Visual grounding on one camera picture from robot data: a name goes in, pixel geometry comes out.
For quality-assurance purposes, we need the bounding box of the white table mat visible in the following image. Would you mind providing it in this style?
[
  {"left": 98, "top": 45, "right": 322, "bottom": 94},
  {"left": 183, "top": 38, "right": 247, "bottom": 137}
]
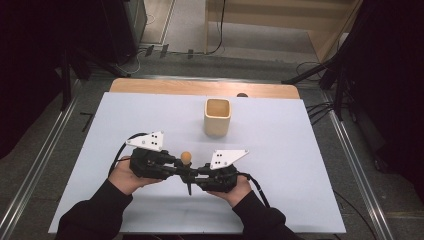
[{"left": 48, "top": 92, "right": 347, "bottom": 235}]

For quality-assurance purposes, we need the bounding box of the black hanging cable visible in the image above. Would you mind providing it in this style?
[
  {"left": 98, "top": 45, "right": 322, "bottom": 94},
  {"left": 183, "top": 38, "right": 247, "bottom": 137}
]
[{"left": 205, "top": 0, "right": 227, "bottom": 56}]

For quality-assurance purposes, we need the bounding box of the hand-held gripper black cable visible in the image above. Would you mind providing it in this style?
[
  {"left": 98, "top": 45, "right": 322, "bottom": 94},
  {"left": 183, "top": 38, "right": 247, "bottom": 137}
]
[
  {"left": 107, "top": 132, "right": 148, "bottom": 178},
  {"left": 237, "top": 171, "right": 378, "bottom": 240}
]

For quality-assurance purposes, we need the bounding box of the bundle of black floor cables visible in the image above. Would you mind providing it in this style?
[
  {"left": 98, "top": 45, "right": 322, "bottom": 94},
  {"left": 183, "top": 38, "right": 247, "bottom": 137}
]
[{"left": 305, "top": 101, "right": 337, "bottom": 127}]

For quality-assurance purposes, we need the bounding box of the left hand-held gripper black cable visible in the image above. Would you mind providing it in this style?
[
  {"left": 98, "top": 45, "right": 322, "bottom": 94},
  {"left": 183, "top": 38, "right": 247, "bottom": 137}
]
[{"left": 107, "top": 132, "right": 148, "bottom": 178}]

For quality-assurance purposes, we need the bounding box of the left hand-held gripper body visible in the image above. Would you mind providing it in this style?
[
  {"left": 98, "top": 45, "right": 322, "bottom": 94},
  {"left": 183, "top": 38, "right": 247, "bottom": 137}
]
[{"left": 125, "top": 130, "right": 178, "bottom": 180}]

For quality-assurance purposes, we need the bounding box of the thin black looped cable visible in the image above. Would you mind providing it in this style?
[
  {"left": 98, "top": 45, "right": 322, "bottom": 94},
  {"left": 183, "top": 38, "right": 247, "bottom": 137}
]
[{"left": 295, "top": 61, "right": 327, "bottom": 80}]

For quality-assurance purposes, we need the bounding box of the black metal stand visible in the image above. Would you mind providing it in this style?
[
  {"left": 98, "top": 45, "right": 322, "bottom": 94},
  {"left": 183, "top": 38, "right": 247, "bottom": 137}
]
[
  {"left": 280, "top": 54, "right": 348, "bottom": 122},
  {"left": 59, "top": 46, "right": 133, "bottom": 112}
]

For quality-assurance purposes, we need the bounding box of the makeup brush with black handle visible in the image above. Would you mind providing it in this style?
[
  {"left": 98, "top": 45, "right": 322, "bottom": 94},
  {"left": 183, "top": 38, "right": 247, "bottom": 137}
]
[{"left": 179, "top": 150, "right": 194, "bottom": 197}]

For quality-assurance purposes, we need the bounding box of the light wooden furniture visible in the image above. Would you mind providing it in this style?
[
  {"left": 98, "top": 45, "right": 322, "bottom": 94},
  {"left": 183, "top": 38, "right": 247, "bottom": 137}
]
[{"left": 203, "top": 0, "right": 364, "bottom": 63}]

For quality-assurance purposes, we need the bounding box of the black curtain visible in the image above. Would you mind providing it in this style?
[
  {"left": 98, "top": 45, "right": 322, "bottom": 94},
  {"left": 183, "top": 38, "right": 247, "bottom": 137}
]
[
  {"left": 344, "top": 0, "right": 424, "bottom": 196},
  {"left": 0, "top": 0, "right": 104, "bottom": 160}
]

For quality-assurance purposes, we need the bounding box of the right hand-held gripper black cable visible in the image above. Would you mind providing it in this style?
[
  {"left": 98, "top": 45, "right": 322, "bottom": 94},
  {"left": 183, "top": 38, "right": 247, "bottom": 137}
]
[{"left": 237, "top": 171, "right": 378, "bottom": 240}]

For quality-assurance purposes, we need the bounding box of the wooden table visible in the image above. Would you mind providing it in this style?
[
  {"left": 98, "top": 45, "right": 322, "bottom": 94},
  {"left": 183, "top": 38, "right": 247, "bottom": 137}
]
[{"left": 108, "top": 78, "right": 301, "bottom": 100}]

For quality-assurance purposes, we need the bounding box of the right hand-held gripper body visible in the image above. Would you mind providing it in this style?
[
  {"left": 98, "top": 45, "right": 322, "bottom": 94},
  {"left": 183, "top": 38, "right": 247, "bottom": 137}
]
[{"left": 199, "top": 148, "right": 250, "bottom": 194}]

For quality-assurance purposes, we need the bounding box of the person's left hand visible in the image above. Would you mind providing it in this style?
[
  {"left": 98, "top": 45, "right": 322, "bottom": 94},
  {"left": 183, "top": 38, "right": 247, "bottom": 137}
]
[{"left": 107, "top": 155, "right": 165, "bottom": 197}]

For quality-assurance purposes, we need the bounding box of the beige square cup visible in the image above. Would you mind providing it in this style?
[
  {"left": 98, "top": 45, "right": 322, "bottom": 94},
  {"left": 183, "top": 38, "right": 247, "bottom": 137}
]
[{"left": 203, "top": 97, "right": 233, "bottom": 137}]

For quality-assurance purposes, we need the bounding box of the white floor cable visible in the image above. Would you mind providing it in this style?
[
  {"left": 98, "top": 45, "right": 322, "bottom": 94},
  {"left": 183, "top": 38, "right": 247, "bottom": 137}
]
[{"left": 117, "top": 49, "right": 148, "bottom": 76}]

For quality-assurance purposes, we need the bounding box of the person's right hand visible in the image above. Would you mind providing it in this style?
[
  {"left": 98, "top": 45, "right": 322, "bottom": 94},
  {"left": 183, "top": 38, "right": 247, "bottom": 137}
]
[{"left": 205, "top": 175, "right": 254, "bottom": 209}]

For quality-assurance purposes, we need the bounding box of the dark cabinet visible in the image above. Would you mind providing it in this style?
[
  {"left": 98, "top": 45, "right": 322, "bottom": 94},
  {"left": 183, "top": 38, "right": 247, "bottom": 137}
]
[{"left": 99, "top": 0, "right": 148, "bottom": 66}]

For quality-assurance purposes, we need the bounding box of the metal floor rail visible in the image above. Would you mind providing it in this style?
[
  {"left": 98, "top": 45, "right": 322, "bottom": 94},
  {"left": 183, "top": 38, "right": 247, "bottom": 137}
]
[
  {"left": 0, "top": 79, "right": 82, "bottom": 240},
  {"left": 320, "top": 90, "right": 397, "bottom": 240}
]

